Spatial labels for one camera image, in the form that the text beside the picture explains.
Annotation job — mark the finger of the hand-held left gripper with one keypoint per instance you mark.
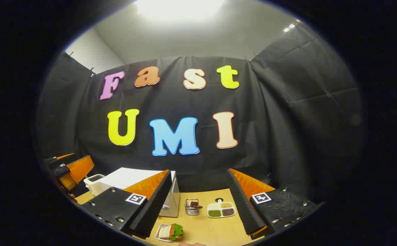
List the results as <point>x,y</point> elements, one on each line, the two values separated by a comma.
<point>79,169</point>
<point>60,160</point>

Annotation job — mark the white microwave oven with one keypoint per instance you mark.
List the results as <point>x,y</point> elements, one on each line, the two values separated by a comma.
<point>126,177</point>

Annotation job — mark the white divided dish with grains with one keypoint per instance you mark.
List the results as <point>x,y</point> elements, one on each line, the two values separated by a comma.
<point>221,209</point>

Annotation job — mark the white rectangular tray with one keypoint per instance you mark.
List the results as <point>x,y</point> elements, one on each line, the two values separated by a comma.
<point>157,236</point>

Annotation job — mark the sandwich with lettuce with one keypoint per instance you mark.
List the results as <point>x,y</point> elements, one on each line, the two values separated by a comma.
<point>166,231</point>

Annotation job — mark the black backdrop cloth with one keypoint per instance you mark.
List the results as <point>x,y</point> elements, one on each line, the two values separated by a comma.
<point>287,136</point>

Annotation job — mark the ceiling light panel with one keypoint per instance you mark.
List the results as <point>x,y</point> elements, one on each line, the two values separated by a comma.
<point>289,28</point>
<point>181,8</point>

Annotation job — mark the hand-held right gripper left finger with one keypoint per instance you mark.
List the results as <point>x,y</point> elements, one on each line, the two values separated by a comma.
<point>154,208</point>

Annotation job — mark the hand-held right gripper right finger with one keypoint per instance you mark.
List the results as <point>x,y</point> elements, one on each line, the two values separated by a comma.
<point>244,205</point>

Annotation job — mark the white toaster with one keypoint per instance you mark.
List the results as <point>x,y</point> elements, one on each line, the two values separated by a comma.
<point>94,182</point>

